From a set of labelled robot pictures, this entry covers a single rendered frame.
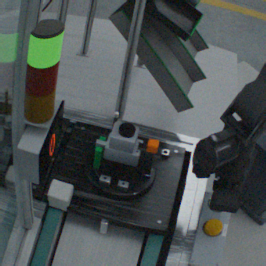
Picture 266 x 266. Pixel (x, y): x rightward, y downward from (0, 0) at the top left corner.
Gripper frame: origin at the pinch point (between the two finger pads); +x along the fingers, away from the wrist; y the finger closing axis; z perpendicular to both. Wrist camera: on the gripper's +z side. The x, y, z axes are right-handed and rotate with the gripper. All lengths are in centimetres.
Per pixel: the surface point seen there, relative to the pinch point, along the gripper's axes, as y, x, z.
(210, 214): 2.9, 4.7, 0.9
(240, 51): -220, 99, -27
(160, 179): -3.1, 3.7, 13.0
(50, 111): 18.5, -26.8, 30.9
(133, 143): 0.5, -7.6, 19.6
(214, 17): -260, 99, -7
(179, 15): -30.1, -20.2, 16.8
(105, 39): -64, 15, 38
